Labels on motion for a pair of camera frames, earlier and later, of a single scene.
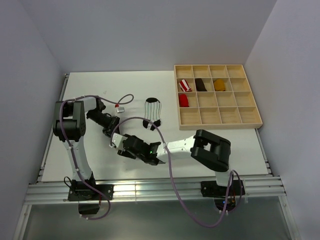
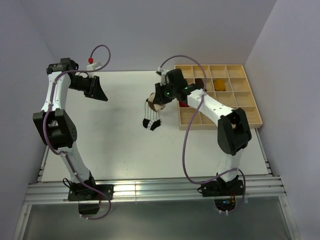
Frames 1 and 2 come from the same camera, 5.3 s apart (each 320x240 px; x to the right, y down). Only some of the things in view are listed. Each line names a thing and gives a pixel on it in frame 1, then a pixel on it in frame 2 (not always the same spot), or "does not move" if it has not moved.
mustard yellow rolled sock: x=219 y=85 does not move
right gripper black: x=126 y=153 → x=159 y=97
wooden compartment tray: x=215 y=96 does not move
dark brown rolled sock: x=200 y=85 does not move
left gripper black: x=109 y=130 → x=95 y=91
